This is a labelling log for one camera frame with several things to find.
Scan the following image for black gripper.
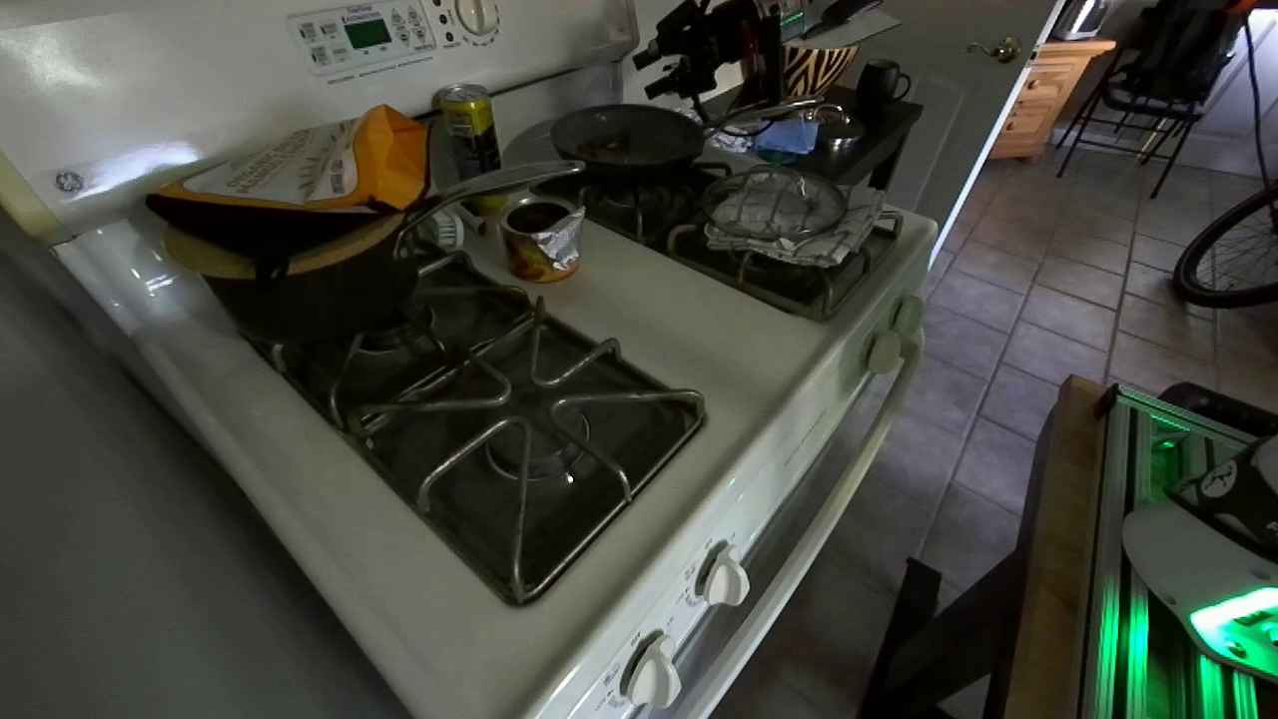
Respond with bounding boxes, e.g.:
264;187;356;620
631;0;790;107

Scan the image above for tin can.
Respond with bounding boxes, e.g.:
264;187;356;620
499;196;591;288

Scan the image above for black frying pan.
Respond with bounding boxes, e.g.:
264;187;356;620
551;90;802;184

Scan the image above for blue sponge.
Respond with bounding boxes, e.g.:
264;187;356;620
747;117;827;167

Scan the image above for zebra patterned bowl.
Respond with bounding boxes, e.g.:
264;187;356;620
776;34;872;105

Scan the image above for small metal bowl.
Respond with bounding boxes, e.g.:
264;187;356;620
783;95;872;162

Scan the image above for black burner grate under foil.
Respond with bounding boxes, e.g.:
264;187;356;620
585;155;909;324

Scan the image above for white stove timer dial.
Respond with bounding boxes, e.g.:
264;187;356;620
452;0;513;39

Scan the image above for black mug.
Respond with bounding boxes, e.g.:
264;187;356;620
855;57;920;117

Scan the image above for black side table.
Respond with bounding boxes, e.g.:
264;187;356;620
692;82;928;190

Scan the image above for white gas stove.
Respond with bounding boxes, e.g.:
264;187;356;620
0;0;944;719

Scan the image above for small white lid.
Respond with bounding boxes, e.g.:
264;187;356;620
417;204;473;256

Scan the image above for white door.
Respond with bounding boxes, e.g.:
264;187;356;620
835;0;1073;270

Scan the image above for white stove knob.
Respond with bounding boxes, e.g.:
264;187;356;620
863;324;909;376
891;291;931;344
617;625;687;716
692;535;754;610

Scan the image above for large black burner grate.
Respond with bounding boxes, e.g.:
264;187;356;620
216;244;711;605

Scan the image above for wooden cabinet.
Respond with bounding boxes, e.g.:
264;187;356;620
989;34;1122;167

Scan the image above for round wooden board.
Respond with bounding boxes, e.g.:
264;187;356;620
144;184;410;282

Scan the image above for black chair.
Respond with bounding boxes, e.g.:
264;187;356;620
1053;0;1253;204

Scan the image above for bicycle wheel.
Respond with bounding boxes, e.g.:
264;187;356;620
1165;175;1278;311

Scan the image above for black stand legs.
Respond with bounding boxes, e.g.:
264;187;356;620
855;556;1032;719

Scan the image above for wooden plank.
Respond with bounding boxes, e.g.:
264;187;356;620
1001;376;1114;719

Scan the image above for round wire rack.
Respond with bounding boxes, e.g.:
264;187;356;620
703;162;855;244

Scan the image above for black pot with silver handle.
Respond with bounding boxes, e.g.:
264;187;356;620
211;155;591;352

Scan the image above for white oven door handle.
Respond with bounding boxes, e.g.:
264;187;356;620
671;352;924;719

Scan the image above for aluminium frame rails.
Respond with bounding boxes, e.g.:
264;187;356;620
1084;377;1278;719

